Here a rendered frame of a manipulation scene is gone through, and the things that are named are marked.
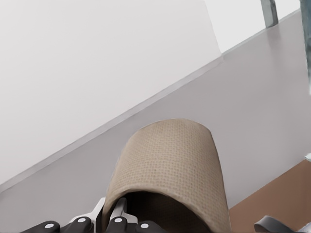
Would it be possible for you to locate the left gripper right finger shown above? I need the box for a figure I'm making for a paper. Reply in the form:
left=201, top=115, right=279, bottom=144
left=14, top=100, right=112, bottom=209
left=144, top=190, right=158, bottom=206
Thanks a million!
left=106, top=197, right=166, bottom=233

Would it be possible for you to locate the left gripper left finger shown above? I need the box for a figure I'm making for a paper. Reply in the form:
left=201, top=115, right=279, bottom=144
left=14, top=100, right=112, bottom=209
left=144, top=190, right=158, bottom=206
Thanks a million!
left=23, top=197, right=106, bottom=233

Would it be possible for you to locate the silver frame post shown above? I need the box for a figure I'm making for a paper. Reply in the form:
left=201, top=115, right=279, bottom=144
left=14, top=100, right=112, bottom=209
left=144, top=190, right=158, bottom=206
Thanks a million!
left=260, top=0, right=279, bottom=29
left=300, top=0, right=311, bottom=96

